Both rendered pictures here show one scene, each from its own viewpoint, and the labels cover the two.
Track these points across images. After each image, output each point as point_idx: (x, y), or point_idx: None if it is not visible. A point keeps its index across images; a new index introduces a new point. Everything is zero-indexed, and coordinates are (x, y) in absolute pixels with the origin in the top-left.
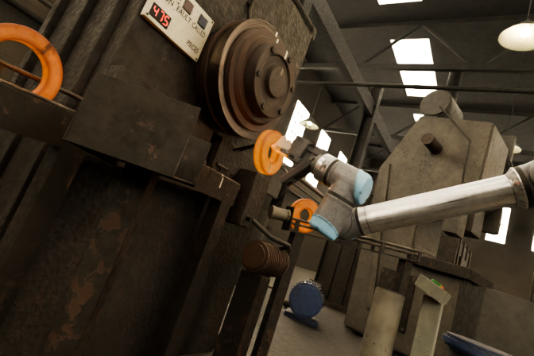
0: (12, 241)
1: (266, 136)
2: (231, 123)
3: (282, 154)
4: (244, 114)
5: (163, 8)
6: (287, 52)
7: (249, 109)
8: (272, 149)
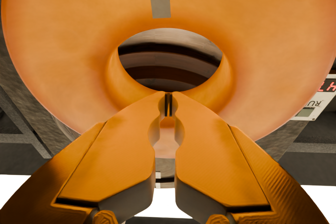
0: None
1: (278, 126)
2: (194, 36)
3: (185, 158)
4: (179, 73)
5: (317, 93)
6: (157, 188)
7: (175, 91)
8: (164, 92)
